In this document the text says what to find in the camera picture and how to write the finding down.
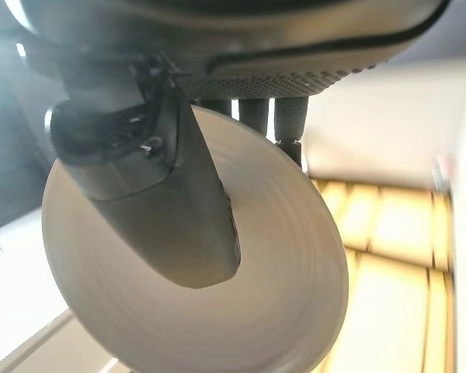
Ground round grey plate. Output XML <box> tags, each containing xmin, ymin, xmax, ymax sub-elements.
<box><xmin>41</xmin><ymin>106</ymin><xmax>350</xmax><ymax>373</ymax></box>

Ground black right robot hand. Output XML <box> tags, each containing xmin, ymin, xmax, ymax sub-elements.
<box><xmin>14</xmin><ymin>0</ymin><xmax>451</xmax><ymax>290</ymax></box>

